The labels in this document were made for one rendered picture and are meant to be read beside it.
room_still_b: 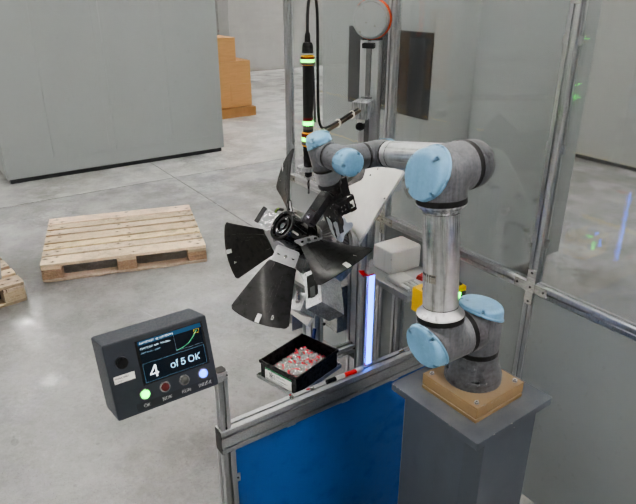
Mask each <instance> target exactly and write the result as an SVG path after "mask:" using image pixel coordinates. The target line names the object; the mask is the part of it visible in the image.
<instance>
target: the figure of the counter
mask: <svg viewBox="0 0 636 504"><path fill-rule="evenodd" d="M142 368H143V372H144V377H145V381H146V384H147V383H150V382H153V381H155V380H158V379H161V378H164V377H166V374H165V370H164V365H163V360H162V358H159V359H156V360H153V361H150V362H147V363H144V364H142Z"/></svg>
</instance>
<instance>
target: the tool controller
mask: <svg viewBox="0 0 636 504"><path fill-rule="evenodd" d="M91 341H92V346H93V350H94V354H95V358H96V363H97V367H98V371H99V376H100V380H101V384H102V388H103V393H104V397H105V401H106V405H107V408H108V409H109V410H110V411H111V412H112V414H113V415H114V416H115V417H116V418H117V420H118V421H121V420H124V419H127V418H129V417H132V416H135V415H137V414H140V413H143V412H145V411H148V410H151V409H153V408H156V407H159V406H161V405H164V404H167V403H169V402H172V401H175V400H177V399H180V398H183V397H185V396H188V395H191V394H193V393H196V392H199V391H201V390H204V389H207V388H209V387H212V386H215V385H217V384H218V379H217V374H216V368H215V363H214V358H213V353H212V348H211V343H210V337H209V332H208V327H207V322H206V317H205V315H204V314H201V313H199V312H197V311H195V310H193V309H190V308H188V309H184V310H181V311H177V312H174V313H171V314H167V315H164V316H161V317H157V318H154V319H150V320H147V321H144V322H140V323H137V324H133V325H130V326H127V327H123V328H120V329H117V330H113V331H110V332H106V333H103V334H100V335H96V336H93V337H92V338H91ZM159 358H162V360H163V365H164V370H165V374H166V377H164V378H161V379H158V380H155V381H153V382H150V383H147V384H146V381H145V377H144V372H143V368H142V364H144V363H147V362H150V361H153V360H156V359H159ZM201 368H206V369H207V370H208V375H207V377H206V378H203V379H202V378H199V376H198V371H199V370H200V369H201ZM184 374H186V375H188V376H189V378H190V381H189V383H188V384H187V385H181V384H180V383H179V378H180V377H181V376H182V375H184ZM164 381H167V382H169V383H170V385H171V387H170V390H169V391H168V392H162V391H161V390H160V384H161V383H162V382H164ZM145 388H147V389H149V390H150V392H151V395H150V397H149V398H148V399H146V400H143V399H141V398H140V396H139V394H140V391H141V390H142V389H145Z"/></svg>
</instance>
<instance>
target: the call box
mask: <svg viewBox="0 0 636 504"><path fill-rule="evenodd" d="M464 290H466V285H464V284H462V285H460V286H459V292H461V291H464ZM422 304H423V283H422V284H419V285H416V286H414V287H413V291H412V305H411V309H412V310H413V311H415V312H416V311H417V309H418V308H419V307H420V306H421V305H422Z"/></svg>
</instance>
